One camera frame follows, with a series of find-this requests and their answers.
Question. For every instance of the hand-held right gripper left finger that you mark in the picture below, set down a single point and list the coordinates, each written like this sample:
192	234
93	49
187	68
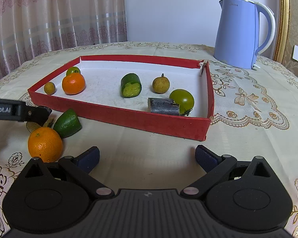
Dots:
89	157

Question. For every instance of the large green tomato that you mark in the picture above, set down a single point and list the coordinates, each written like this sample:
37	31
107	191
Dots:
182	99

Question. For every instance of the pink patterned curtain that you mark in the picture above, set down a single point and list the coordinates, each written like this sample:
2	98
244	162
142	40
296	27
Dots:
52	17

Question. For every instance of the gold wall panel frame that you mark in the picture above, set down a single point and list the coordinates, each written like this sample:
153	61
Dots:
284	17

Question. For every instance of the orange tangerine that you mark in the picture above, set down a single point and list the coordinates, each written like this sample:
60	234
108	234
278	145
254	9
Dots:
45	145
73	84

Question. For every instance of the dark sugarcane piece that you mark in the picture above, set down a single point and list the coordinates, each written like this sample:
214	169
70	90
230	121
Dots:
32	127
164	106

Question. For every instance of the large green cucumber piece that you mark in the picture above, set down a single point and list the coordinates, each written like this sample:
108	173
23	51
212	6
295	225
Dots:
131	85

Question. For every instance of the small brown longan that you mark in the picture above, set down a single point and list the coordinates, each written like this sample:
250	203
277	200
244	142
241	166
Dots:
49	88

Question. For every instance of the red cardboard box tray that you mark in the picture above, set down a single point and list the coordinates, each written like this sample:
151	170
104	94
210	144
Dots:
139	124

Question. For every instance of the brown longan with stem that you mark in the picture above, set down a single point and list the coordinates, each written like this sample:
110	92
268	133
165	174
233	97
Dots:
161	85

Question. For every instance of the blue electric kettle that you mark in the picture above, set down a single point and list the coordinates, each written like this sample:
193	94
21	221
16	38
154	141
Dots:
236	32

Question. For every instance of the small green cucumber piece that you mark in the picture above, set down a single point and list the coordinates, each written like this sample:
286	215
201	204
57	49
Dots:
67	123

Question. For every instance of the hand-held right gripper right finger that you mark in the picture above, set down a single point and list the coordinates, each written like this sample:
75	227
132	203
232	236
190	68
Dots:
206	156

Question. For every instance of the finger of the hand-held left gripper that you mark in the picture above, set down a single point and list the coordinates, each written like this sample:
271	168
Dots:
36	112

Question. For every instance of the small green tomato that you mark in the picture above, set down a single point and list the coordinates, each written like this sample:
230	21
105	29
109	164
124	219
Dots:
73	70

